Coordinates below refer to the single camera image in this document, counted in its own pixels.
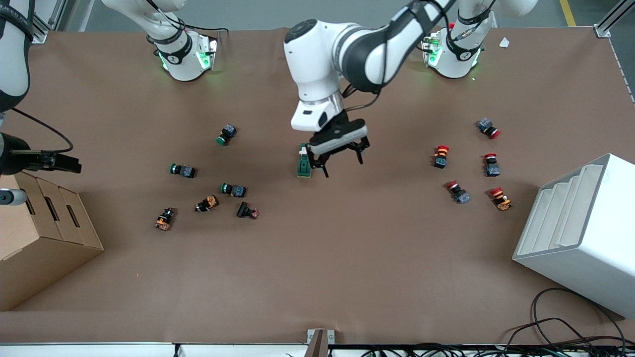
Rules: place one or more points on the red mushroom button orange block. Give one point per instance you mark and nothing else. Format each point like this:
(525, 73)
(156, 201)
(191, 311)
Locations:
(441, 157)
(500, 198)

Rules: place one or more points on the aluminium frame profile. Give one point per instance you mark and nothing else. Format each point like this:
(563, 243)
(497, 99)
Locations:
(44, 22)
(607, 25)

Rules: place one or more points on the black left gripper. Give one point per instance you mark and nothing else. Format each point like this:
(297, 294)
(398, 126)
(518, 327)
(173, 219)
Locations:
(339, 125)

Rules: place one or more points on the brown table mat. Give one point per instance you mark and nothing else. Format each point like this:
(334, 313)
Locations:
(347, 258)

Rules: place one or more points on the white stepped rack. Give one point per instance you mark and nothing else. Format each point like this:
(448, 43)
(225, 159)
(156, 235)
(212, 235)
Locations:
(585, 248)

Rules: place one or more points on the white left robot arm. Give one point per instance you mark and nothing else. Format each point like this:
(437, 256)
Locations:
(317, 64)

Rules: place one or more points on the aluminium profile post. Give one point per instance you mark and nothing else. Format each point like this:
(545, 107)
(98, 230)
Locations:
(320, 343)

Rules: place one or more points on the brown cardboard box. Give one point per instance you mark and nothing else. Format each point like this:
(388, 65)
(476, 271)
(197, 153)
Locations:
(44, 248)

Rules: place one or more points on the black square button red terminals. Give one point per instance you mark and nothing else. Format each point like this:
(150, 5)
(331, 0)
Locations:
(245, 210)

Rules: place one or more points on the black button orange contact block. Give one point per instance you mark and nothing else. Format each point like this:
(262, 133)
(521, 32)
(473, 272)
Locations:
(207, 203)
(164, 219)

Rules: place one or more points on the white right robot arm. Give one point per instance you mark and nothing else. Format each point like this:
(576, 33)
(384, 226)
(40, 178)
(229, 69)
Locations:
(183, 59)

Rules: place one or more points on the green load switch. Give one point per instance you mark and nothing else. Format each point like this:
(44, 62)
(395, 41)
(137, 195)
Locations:
(301, 166)

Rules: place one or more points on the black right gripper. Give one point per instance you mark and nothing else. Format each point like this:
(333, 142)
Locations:
(11, 159)

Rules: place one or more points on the red mushroom button blue block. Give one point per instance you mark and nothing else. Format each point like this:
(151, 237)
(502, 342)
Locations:
(487, 127)
(459, 192)
(491, 166)

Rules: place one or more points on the green push button blue block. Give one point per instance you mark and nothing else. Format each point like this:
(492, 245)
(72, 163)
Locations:
(227, 134)
(234, 190)
(182, 170)

